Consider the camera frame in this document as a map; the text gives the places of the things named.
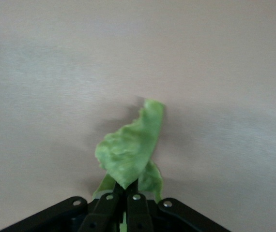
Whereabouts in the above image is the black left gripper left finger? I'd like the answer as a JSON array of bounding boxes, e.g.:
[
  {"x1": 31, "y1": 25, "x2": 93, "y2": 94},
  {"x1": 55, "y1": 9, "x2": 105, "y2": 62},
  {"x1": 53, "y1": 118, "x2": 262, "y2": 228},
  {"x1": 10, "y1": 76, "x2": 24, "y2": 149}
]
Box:
[{"x1": 78, "y1": 181, "x2": 126, "y2": 232}]

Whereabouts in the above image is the green lettuce leaf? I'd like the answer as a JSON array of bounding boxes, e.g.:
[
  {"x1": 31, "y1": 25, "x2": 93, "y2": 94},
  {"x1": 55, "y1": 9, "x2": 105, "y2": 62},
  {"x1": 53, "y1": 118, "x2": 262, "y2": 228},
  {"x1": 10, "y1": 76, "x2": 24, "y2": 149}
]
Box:
[{"x1": 92, "y1": 97, "x2": 166, "y2": 232}]

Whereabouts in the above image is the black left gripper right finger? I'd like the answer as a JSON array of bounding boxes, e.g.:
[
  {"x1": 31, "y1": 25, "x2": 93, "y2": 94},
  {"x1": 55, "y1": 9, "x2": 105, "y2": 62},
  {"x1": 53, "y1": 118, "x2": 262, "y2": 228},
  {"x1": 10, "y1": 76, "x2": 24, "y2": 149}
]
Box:
[{"x1": 126, "y1": 180, "x2": 154, "y2": 232}]

